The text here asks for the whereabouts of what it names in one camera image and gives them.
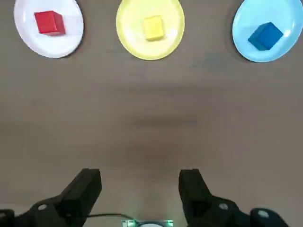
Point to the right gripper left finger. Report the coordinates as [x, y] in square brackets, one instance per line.
[71, 203]

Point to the light blue plate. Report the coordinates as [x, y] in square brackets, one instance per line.
[246, 14]

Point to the yellow cube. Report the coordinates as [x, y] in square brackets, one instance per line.
[154, 28]

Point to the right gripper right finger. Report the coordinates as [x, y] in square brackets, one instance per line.
[203, 205]

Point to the yellow plate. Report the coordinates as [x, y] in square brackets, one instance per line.
[129, 35]

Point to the blue cube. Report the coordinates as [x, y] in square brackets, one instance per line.
[265, 36]

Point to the red cube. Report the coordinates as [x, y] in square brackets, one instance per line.
[48, 23]

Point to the white plate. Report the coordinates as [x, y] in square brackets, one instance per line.
[28, 40]

